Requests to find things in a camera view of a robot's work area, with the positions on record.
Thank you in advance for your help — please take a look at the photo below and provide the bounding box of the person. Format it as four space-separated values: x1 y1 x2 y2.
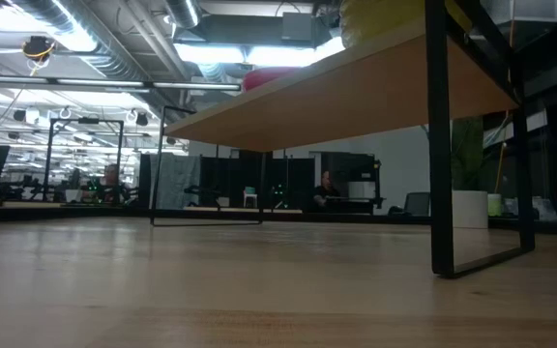
307 169 342 212
92 162 128 204

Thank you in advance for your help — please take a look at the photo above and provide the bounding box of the white box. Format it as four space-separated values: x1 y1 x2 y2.
347 181 377 200

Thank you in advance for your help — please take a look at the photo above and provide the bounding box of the ceiling light bar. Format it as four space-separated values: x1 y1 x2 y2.
0 73 243 93

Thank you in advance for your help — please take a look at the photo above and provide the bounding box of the silver ventilation duct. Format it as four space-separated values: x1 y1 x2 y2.
10 0 197 105

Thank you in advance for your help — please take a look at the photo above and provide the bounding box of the grey ceiling box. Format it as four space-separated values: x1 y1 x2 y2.
280 12 314 44

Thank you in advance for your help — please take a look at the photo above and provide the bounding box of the red plastic bowl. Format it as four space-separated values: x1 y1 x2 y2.
242 66 304 93

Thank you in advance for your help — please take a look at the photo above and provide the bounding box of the grey curtain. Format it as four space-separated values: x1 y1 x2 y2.
150 153 203 210

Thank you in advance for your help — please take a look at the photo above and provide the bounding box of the pear patterned ceramic bowl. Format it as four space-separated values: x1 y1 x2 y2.
338 0 473 49

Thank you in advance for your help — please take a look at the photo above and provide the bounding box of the black aluminium table frame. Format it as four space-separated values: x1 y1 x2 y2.
0 202 557 239

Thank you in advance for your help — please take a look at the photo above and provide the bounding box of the black partition panel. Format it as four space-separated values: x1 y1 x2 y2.
137 150 316 211

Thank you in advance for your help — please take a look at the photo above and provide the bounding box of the grey chair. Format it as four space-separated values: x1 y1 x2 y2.
402 191 432 217

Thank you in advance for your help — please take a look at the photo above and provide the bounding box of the green plant in white pot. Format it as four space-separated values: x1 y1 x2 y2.
447 115 490 231

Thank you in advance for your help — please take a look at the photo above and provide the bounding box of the ceiling light panel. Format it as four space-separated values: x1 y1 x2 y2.
171 41 347 69

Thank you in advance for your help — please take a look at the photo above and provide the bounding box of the black station frame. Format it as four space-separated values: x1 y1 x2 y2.
44 117 126 204

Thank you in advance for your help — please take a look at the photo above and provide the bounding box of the black cart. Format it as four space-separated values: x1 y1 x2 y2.
320 152 387 215

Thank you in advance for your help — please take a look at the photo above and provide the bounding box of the green cup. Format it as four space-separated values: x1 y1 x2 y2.
486 192 503 218

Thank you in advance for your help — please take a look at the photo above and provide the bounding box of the yellow cable reel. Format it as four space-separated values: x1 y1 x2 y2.
20 34 58 63

